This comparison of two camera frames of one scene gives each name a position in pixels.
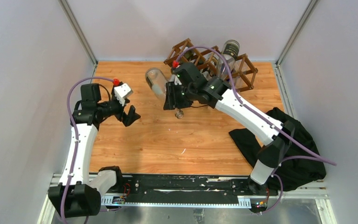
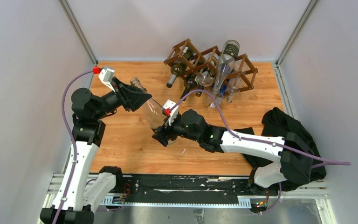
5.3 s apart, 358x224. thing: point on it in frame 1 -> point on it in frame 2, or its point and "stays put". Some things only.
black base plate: [214, 186] stays put
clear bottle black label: [158, 81] -> [154, 114]
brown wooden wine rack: [237, 70] stays put
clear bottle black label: [231, 50] stays put
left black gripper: [127, 119] -> [130, 97]
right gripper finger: [169, 102] -> [161, 136]
